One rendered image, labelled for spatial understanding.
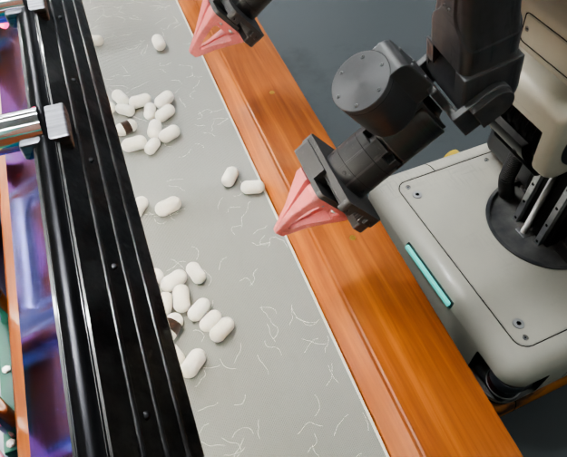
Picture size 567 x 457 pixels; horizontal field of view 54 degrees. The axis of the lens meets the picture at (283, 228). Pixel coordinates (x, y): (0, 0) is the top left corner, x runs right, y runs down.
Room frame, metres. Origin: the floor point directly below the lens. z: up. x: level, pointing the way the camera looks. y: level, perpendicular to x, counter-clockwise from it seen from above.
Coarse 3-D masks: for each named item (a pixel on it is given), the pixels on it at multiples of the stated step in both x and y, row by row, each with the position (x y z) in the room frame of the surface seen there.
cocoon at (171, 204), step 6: (168, 198) 0.50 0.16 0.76; (174, 198) 0.50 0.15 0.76; (156, 204) 0.49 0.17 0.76; (162, 204) 0.49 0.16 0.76; (168, 204) 0.49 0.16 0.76; (174, 204) 0.49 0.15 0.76; (180, 204) 0.50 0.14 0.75; (156, 210) 0.48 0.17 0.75; (162, 210) 0.48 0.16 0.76; (168, 210) 0.49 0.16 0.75; (174, 210) 0.49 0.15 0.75; (162, 216) 0.48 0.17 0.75
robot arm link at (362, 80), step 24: (384, 48) 0.41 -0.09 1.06; (360, 72) 0.40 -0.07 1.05; (384, 72) 0.39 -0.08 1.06; (408, 72) 0.39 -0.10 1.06; (336, 96) 0.39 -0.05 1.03; (360, 96) 0.38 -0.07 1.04; (384, 96) 0.37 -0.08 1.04; (408, 96) 0.39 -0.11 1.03; (432, 96) 0.39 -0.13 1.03; (480, 96) 0.39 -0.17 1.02; (504, 96) 0.39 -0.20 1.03; (360, 120) 0.37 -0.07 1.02; (384, 120) 0.37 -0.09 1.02; (408, 120) 0.38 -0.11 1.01; (456, 120) 0.38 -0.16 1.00; (480, 120) 0.39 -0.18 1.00
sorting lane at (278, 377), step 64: (128, 0) 1.05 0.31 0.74; (128, 64) 0.83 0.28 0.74; (192, 64) 0.83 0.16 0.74; (192, 128) 0.67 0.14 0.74; (192, 192) 0.53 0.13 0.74; (192, 256) 0.42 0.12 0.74; (256, 256) 0.42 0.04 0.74; (256, 320) 0.32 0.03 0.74; (320, 320) 0.32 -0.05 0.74; (192, 384) 0.24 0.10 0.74; (256, 384) 0.24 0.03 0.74; (320, 384) 0.24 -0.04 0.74; (256, 448) 0.17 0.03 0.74; (320, 448) 0.17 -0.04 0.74; (384, 448) 0.17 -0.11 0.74
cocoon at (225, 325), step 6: (222, 318) 0.32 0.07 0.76; (228, 318) 0.32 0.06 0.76; (216, 324) 0.31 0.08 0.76; (222, 324) 0.31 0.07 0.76; (228, 324) 0.31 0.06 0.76; (210, 330) 0.30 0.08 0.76; (216, 330) 0.30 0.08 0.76; (222, 330) 0.30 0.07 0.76; (228, 330) 0.30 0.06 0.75; (210, 336) 0.30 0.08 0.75; (216, 336) 0.29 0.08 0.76; (222, 336) 0.30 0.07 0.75; (216, 342) 0.29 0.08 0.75
